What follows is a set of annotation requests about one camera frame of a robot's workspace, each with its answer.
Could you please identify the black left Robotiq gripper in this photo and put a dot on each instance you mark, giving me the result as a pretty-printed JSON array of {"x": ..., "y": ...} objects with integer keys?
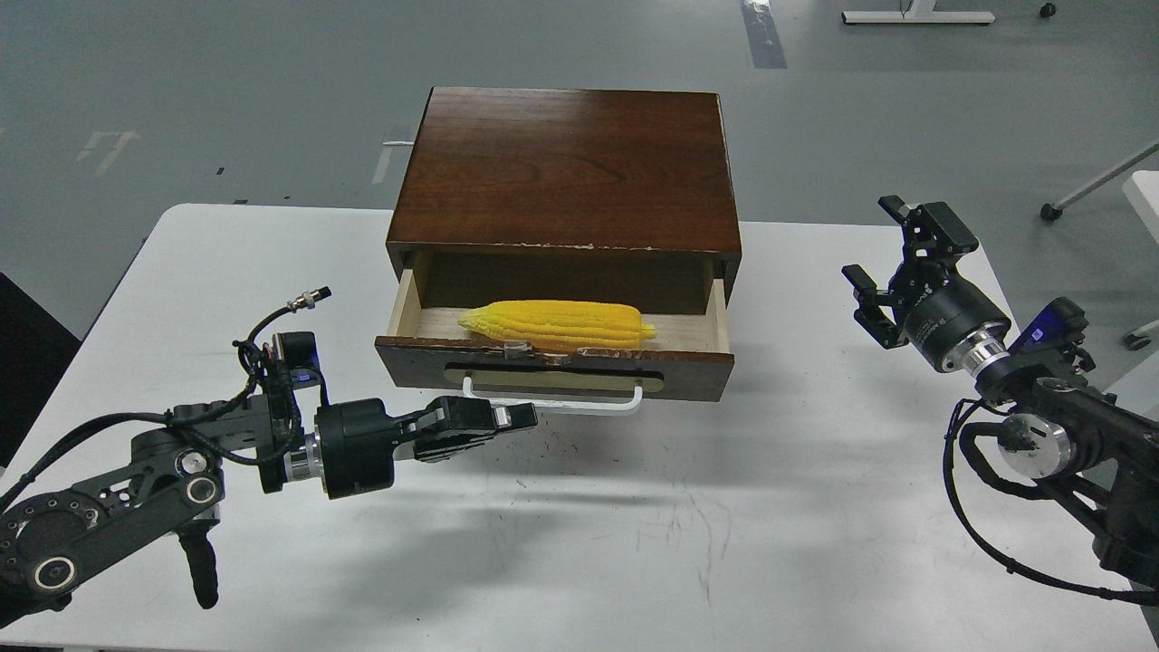
[{"x": 357, "y": 440}]

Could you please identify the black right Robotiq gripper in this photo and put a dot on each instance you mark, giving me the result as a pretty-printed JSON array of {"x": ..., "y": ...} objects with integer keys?
[{"x": 932, "y": 306}]

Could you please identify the yellow corn cob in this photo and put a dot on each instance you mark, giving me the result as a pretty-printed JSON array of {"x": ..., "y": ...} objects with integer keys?
[{"x": 561, "y": 326}]

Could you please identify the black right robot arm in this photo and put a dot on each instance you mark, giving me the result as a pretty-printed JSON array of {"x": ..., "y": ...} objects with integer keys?
[{"x": 1037, "y": 430}]

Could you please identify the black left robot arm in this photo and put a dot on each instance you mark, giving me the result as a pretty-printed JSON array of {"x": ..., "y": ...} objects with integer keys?
[{"x": 281, "y": 424}]

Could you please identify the grey wheeled stand leg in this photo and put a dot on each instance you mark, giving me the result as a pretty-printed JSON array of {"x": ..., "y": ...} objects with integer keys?
[{"x": 1052, "y": 211}]

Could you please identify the dark wooden cabinet box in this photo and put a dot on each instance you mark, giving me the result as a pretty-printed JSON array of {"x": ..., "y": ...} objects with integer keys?
[{"x": 562, "y": 173}]

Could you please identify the white furniture at right edge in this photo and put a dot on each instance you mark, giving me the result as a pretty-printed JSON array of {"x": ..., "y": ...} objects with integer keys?
[{"x": 1141, "y": 191}]

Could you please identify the white table leg base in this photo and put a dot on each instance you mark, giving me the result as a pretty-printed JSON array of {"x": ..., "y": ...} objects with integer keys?
[{"x": 915, "y": 13}]

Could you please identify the wooden drawer with white handle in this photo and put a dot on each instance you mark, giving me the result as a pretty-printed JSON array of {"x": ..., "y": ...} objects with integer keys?
[{"x": 688, "y": 360}]

